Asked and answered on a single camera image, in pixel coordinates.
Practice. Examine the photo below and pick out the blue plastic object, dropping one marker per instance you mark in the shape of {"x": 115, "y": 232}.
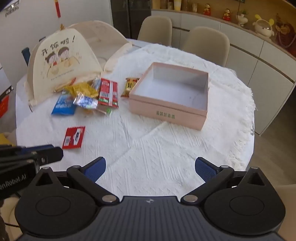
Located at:
{"x": 26, "y": 55}

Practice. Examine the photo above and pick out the clear cookie packet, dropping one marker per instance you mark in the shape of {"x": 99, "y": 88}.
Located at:
{"x": 94, "y": 83}

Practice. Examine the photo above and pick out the cream printed bag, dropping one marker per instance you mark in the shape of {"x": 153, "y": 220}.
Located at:
{"x": 64, "y": 46}

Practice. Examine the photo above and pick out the white vase with plant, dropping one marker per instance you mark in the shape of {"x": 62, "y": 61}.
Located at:
{"x": 241, "y": 18}

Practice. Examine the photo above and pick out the dark glass cabinet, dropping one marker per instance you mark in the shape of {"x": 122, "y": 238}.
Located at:
{"x": 129, "y": 16}

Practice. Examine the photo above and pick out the yellow cup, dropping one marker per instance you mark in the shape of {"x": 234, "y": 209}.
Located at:
{"x": 177, "y": 5}

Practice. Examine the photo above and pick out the dark red decoration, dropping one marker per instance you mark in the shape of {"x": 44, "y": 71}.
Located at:
{"x": 285, "y": 31}

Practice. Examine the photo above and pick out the silver blue snack packet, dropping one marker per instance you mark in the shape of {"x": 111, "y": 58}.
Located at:
{"x": 85, "y": 102}

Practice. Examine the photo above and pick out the pink cardboard box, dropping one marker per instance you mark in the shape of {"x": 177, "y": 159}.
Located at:
{"x": 161, "y": 113}

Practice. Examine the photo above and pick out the white sideboard cabinet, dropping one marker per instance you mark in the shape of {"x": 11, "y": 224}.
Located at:
{"x": 254, "y": 69}

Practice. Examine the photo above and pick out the yellow snack packet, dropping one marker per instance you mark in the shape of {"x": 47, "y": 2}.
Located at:
{"x": 85, "y": 89}

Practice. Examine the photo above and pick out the red carton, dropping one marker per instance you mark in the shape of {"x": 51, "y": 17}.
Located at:
{"x": 4, "y": 107}

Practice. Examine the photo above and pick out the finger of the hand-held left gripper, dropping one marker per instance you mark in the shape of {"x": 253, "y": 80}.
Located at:
{"x": 23, "y": 149}
{"x": 49, "y": 155}

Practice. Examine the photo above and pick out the yellow object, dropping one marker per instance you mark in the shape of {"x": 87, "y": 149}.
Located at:
{"x": 3, "y": 139}

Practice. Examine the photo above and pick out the red hanging knot ornament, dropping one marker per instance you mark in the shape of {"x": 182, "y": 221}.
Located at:
{"x": 57, "y": 9}

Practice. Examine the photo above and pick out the red snack packets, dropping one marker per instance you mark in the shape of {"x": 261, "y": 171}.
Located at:
{"x": 129, "y": 87}

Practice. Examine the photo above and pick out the red striped snack packet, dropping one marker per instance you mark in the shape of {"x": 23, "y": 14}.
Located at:
{"x": 105, "y": 92}

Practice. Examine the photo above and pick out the red gold figurine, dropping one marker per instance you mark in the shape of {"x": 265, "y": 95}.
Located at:
{"x": 226, "y": 15}
{"x": 207, "y": 9}

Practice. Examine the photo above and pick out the white bunny ear bowl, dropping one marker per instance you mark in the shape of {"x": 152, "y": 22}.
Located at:
{"x": 262, "y": 26}

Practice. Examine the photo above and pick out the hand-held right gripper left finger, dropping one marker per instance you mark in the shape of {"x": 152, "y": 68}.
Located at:
{"x": 98, "y": 169}

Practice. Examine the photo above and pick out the clear packet with green spot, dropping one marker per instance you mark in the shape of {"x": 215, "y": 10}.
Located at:
{"x": 101, "y": 111}

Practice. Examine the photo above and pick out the small red snack packet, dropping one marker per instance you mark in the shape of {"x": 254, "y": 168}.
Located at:
{"x": 69, "y": 139}

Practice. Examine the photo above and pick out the beige chair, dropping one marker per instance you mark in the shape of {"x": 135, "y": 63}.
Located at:
{"x": 155, "y": 27}
{"x": 205, "y": 44}

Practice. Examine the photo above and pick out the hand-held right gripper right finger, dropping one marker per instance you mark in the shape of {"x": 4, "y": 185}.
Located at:
{"x": 204, "y": 170}

